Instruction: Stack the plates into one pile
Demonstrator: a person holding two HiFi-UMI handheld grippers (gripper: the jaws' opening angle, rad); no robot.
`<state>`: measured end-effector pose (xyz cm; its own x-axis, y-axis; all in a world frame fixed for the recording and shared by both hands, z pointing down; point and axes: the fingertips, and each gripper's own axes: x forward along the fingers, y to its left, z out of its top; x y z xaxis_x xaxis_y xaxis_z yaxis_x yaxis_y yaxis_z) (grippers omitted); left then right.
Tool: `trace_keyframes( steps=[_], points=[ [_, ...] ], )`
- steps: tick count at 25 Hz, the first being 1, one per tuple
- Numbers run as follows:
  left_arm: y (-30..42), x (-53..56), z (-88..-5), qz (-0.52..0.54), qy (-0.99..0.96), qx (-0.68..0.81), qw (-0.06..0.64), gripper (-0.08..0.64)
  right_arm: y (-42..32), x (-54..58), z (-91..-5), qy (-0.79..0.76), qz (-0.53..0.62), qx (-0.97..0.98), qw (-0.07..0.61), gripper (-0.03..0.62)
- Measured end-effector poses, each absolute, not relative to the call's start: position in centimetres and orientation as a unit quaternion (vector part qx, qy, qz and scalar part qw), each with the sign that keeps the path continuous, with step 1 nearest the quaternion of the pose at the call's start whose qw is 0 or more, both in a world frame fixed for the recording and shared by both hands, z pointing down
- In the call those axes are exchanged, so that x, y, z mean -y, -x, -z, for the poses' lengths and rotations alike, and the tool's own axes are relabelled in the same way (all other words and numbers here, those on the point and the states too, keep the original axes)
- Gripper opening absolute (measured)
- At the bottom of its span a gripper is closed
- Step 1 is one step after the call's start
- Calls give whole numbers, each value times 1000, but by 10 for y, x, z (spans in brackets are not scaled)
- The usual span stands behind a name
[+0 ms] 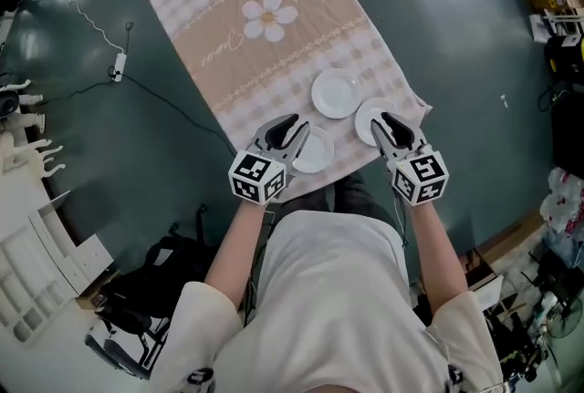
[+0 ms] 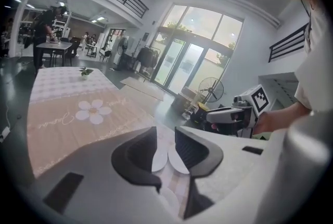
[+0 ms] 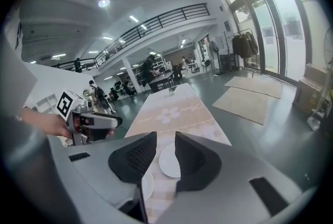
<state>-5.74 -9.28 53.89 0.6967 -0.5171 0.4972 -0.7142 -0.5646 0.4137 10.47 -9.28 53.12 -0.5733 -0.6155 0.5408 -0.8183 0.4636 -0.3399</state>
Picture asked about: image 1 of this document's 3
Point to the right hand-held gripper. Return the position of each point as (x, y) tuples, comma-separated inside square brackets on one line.
[(420, 177)]

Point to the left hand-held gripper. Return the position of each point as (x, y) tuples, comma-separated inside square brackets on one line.
[(257, 177)]

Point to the white plate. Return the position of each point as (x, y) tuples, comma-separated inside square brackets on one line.
[(335, 92), (365, 120), (317, 152)]

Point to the person's right forearm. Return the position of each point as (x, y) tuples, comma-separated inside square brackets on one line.
[(433, 254)]

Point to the person's left forearm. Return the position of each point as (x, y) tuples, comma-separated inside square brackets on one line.
[(237, 245)]

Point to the person's dark trousers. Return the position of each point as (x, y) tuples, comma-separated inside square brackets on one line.
[(353, 195)]

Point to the checked flower tablecloth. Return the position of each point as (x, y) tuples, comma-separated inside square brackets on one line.
[(255, 63)]

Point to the small white floor object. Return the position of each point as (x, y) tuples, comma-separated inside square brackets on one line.
[(503, 100)]

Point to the person's white shirt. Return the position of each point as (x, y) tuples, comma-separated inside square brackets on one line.
[(333, 291)]

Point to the black backpack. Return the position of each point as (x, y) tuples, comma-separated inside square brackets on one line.
[(178, 268)]

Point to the black equipment case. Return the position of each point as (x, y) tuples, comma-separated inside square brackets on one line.
[(570, 131)]

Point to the wrapped water bottle pack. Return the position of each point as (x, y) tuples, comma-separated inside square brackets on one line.
[(563, 199)]

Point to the white power strip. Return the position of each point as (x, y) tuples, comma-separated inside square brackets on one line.
[(120, 66)]

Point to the yellow black machine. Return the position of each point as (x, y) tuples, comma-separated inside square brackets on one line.
[(566, 58)]

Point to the black tool bag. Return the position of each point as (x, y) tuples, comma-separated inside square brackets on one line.
[(556, 277)]

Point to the small brown box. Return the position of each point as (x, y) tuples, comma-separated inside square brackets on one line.
[(96, 295)]

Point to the small floor fan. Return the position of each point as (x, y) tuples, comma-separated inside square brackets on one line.
[(566, 323)]

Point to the black office chair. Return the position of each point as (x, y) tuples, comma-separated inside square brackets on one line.
[(123, 336)]

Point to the white vanity table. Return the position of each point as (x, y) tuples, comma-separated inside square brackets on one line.
[(27, 149)]

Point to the white shelf cabinet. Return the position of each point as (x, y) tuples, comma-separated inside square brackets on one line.
[(45, 268)]

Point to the black round object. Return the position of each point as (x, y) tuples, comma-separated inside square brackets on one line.
[(7, 104)]

